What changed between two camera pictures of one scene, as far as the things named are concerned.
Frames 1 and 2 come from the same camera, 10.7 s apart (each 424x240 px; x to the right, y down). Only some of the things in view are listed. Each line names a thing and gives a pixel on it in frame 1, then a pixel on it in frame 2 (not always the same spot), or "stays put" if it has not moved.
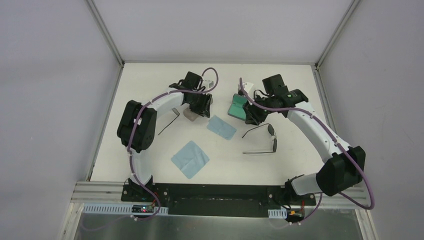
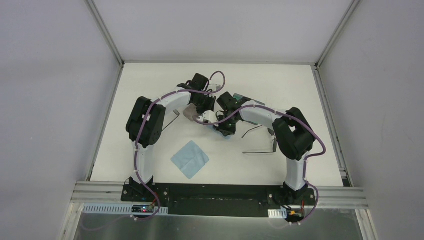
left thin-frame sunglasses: (177, 113) stays put
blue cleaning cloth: (190, 159) stays put
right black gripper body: (267, 101) to (228, 127)
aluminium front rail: (110, 193) stays put
